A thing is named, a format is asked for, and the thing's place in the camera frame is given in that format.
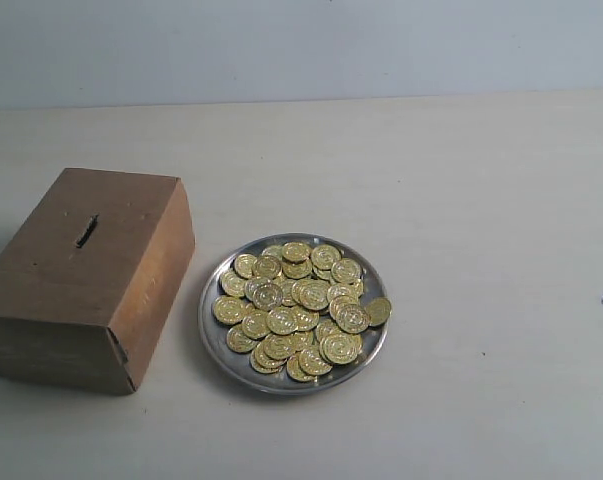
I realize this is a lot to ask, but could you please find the gold coin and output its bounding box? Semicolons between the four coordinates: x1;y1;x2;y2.
266;306;298;336
252;255;282;279
335;304;370;334
252;283;283;312
364;297;392;328
320;333;360;365
282;242;311;263
298;280;329;311

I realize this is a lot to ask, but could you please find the round silver metal plate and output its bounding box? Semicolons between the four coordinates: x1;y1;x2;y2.
198;233;392;396

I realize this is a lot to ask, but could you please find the brown cardboard box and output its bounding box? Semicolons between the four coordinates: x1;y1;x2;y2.
0;168;195;395

